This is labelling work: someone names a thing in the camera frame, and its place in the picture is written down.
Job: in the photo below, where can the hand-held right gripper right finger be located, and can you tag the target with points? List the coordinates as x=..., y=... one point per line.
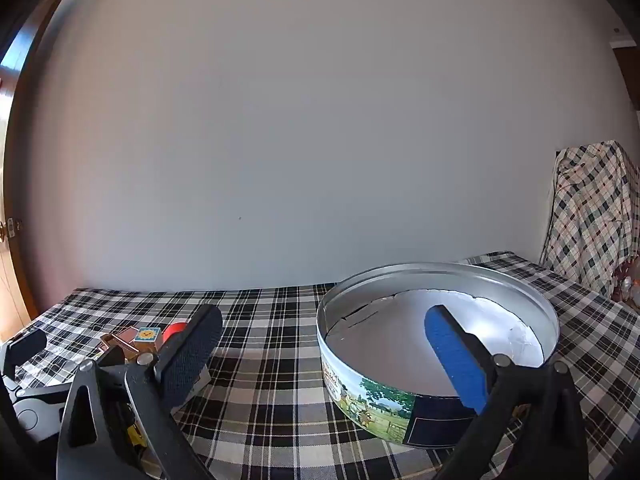
x=457, y=365

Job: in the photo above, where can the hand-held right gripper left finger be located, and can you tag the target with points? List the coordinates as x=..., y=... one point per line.
x=192, y=355

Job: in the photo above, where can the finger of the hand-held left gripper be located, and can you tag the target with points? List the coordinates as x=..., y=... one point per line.
x=112, y=355
x=27, y=347

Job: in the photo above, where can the copper foil packet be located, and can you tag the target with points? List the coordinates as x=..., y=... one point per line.
x=122, y=337

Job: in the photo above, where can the red tape roll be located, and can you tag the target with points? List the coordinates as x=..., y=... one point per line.
x=172, y=332

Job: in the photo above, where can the sun print toy block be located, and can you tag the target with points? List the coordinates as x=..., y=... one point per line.
x=146, y=335

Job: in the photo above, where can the round metal tin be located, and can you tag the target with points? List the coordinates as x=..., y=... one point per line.
x=380, y=395

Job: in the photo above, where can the wooden door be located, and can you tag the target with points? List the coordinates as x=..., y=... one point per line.
x=15, y=280

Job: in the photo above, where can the black white checked tablecloth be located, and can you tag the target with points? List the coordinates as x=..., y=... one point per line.
x=265, y=340

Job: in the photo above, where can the shiny wrapped trinkets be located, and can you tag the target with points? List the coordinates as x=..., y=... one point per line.
x=627, y=285

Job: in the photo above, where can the dark wooden frame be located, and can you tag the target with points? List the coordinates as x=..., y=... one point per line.
x=631, y=80

